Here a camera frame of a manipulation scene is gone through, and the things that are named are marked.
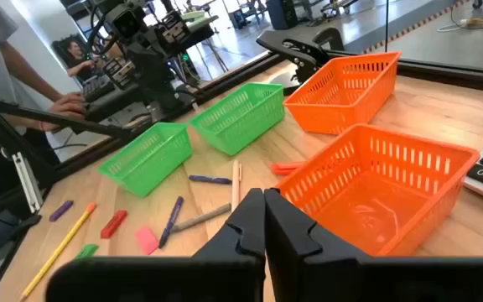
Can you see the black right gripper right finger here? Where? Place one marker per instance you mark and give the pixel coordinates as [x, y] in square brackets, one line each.
[300, 260]

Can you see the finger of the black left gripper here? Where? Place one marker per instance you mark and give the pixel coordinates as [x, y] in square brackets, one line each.
[173, 27]
[118, 72]

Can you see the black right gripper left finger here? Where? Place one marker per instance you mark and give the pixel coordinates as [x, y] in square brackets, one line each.
[233, 251]

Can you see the grey crayon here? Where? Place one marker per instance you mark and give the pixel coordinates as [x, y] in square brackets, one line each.
[201, 218]

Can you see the blue crayon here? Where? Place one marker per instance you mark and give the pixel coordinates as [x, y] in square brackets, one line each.
[171, 221]

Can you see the purple crayon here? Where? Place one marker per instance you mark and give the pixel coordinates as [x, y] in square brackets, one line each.
[210, 179]

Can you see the orange plastic basket bin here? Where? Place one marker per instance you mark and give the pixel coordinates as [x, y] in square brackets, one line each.
[375, 218]
[329, 117]

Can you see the pink eraser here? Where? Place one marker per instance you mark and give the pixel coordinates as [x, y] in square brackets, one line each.
[146, 241]

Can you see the orange pen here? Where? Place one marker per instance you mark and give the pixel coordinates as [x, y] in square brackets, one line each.
[285, 165]
[283, 171]

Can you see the red eraser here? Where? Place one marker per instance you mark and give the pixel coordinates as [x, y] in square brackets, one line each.
[113, 224]

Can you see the green eraser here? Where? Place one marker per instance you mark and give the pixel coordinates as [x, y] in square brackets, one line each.
[87, 251]

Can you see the yellow pencil orange end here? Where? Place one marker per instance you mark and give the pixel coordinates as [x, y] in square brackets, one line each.
[59, 249]

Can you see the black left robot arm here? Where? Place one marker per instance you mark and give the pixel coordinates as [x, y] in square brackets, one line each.
[162, 92]

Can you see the black keyboard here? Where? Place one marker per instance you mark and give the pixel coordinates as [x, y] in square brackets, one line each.
[97, 87]

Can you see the black side table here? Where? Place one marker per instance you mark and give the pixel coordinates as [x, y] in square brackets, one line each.
[206, 30]

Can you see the black cabinet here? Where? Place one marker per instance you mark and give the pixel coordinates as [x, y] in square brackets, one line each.
[281, 12]

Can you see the green plastic basket bin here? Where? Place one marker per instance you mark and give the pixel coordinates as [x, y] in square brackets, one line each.
[153, 176]
[241, 134]

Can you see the blue eraser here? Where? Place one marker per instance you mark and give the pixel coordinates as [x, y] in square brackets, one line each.
[61, 211]

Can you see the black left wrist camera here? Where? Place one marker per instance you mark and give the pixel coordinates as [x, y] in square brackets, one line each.
[124, 21]

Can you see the silver frame bracket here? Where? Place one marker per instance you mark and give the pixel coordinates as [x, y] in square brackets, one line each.
[27, 182]

